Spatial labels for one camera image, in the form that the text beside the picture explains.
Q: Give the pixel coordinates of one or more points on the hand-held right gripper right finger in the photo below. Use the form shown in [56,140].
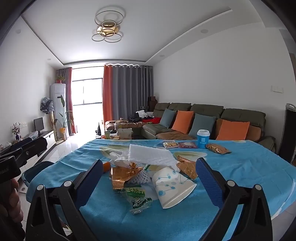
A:
[207,180]

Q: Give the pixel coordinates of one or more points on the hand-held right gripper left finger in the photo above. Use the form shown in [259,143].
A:
[90,178]

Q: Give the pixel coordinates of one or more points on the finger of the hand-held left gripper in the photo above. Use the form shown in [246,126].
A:
[19,142]
[34,148]

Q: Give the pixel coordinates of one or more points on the blue trash bin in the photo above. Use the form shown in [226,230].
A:
[41,166]

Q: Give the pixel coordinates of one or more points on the orange plastic wrapper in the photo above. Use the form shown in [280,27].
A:
[106,167]

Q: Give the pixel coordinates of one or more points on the striped gold wrapper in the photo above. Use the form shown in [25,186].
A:
[188,168]

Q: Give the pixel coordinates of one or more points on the white tissue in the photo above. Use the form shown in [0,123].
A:
[119,158]

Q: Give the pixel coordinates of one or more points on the paper cup with blue dots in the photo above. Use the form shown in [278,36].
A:
[172,187]

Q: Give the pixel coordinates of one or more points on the person's left hand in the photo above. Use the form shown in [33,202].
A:
[15,204]

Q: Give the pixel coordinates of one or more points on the small bonsai in blue vase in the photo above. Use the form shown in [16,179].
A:
[16,129]

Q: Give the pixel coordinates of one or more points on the clear plastic bag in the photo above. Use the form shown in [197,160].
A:
[33,134]

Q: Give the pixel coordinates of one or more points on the white TV cabinet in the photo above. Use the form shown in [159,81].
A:
[49,136]

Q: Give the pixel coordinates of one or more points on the black monitor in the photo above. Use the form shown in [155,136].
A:
[38,124]

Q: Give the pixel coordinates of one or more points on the flat gold packet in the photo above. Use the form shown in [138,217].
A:
[217,148]

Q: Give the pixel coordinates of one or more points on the tall leafy plant yellow pot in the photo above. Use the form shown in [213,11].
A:
[63,129]

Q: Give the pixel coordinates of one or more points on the red snack packet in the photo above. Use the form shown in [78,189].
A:
[187,145]

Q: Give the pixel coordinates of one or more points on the blue cup with white lid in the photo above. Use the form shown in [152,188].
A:
[203,140]

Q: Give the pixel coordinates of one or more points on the blue floral blanket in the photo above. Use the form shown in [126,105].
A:
[249,173]

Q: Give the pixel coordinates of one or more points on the standing fan with patterned cover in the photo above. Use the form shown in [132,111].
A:
[47,105]

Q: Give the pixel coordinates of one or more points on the group of jars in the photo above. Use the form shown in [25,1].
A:
[111,134]

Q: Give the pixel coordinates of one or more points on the white foam fruit net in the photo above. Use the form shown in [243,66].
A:
[140,178]

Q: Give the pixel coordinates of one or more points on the green clear wrapper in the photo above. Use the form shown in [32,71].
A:
[136,199]

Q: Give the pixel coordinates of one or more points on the clear cookie packet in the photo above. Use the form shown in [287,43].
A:
[170,144]

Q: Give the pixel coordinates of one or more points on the white floor air conditioner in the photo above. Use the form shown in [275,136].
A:
[56,97]

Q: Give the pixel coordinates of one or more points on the beige printed bag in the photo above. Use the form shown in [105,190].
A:
[124,134]

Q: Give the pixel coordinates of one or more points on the orange pillow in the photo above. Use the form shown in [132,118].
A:
[233,131]
[182,121]

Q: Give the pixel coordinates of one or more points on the yellow green wrapper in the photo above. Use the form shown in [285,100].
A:
[151,168]

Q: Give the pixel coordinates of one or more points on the blue-grey pillow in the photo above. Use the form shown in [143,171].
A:
[202,122]
[167,118]

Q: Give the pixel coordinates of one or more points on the orange and grey curtain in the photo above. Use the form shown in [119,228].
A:
[68,97]
[129,92]

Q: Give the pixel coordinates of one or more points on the white foam sheet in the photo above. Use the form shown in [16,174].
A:
[150,154]

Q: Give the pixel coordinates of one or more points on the black coffee table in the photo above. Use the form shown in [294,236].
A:
[138,137]

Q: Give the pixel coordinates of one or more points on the green sofa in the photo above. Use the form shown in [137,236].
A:
[205,109]

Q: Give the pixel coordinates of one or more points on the small potted plant red pot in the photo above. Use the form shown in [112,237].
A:
[60,80]

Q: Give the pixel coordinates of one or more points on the black clothes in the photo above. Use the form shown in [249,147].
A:
[136,118]

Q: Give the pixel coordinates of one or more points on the large window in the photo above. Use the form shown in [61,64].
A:
[92,92]

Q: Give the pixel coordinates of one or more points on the red cloth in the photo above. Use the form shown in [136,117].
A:
[152,120]

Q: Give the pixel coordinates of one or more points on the dark tower fan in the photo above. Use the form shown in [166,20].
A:
[288,134]

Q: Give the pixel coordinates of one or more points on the brown boxes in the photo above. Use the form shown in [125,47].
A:
[152,102]

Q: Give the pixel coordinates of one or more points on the white wall switch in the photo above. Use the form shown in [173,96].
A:
[277,89]

